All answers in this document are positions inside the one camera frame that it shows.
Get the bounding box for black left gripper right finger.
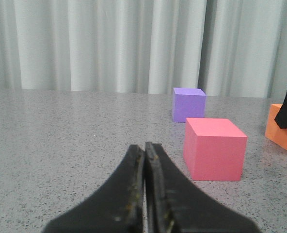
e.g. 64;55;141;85
145;142;260;233

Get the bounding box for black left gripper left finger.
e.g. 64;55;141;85
44;145;144;233

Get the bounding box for orange foam cube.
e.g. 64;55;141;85
265;103;287;150

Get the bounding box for pink foam cube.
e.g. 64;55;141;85
183;118;248;181

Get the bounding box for grey-green pleated curtain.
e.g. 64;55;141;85
0;0;287;98

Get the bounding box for purple foam cube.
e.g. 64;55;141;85
172;87;207;122

